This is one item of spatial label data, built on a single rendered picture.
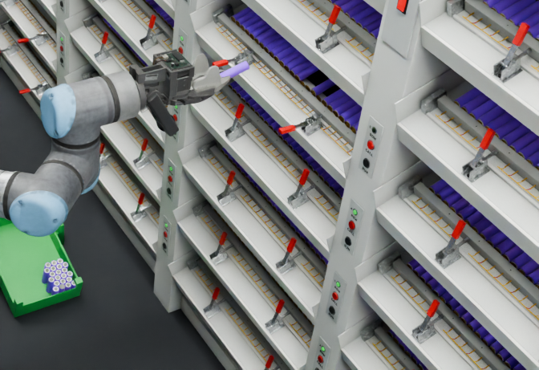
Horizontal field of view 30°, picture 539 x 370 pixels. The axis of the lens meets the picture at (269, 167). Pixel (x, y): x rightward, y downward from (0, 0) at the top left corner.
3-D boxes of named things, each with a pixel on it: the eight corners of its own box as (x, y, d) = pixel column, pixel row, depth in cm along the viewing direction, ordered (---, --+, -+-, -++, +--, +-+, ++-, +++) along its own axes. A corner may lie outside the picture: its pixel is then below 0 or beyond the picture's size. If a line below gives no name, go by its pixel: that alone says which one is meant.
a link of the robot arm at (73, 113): (36, 124, 188) (35, 79, 181) (98, 108, 194) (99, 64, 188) (58, 152, 182) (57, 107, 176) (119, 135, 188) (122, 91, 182)
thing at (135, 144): (164, 212, 281) (151, 180, 271) (73, 98, 319) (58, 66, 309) (224, 174, 286) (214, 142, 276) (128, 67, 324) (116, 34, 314)
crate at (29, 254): (79, 295, 295) (83, 282, 288) (14, 318, 285) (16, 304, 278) (40, 213, 307) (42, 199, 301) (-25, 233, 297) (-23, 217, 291)
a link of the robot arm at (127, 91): (119, 131, 187) (97, 103, 193) (143, 124, 190) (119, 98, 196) (121, 91, 182) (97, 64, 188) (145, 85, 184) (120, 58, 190)
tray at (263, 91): (349, 193, 201) (343, 162, 194) (198, 44, 239) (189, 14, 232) (427, 143, 207) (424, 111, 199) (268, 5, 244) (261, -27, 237)
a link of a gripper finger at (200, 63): (226, 52, 199) (188, 63, 194) (224, 77, 203) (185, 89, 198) (217, 45, 201) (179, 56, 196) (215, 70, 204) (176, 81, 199)
